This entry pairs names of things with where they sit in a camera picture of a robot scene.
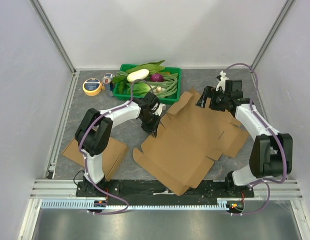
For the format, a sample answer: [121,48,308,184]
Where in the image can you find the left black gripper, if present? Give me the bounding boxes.
[139,111,161,137]

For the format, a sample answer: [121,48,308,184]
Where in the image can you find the spare cardboard box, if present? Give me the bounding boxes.
[133,88,249,196]

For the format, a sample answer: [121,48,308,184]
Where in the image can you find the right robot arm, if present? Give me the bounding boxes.
[196,79,293,197]

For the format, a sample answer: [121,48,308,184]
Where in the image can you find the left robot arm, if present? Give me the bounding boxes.
[75,92,165,197]

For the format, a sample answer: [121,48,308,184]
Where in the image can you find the bok choy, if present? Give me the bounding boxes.
[126,82,151,97]

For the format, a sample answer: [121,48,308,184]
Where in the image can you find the green plastic tray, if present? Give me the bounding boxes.
[113,66,182,105]

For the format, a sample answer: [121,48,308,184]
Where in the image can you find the purple onion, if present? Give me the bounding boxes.
[150,73,164,82]

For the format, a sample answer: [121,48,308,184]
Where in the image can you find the green long beans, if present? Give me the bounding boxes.
[116,70,179,100]

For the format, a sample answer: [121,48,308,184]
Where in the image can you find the white eggplant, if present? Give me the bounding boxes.
[127,68,149,83]

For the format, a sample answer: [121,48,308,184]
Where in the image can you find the leafy green vegetable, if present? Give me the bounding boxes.
[113,60,165,95]

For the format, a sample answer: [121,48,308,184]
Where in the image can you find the red and blue drink can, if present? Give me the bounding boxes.
[102,78,114,98]

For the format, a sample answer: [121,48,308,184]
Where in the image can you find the yellow tape roll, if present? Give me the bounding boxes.
[82,78,102,97]

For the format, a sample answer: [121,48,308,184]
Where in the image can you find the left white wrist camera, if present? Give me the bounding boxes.
[153,103,166,116]

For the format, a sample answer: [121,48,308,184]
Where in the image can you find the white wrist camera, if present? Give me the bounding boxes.
[153,103,166,116]
[215,70,229,92]

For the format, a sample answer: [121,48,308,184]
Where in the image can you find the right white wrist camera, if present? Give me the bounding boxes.
[215,70,229,92]

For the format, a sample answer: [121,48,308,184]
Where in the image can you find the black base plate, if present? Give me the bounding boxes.
[76,178,255,202]

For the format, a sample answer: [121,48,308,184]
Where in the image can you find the slotted cable duct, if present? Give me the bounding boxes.
[41,195,244,210]

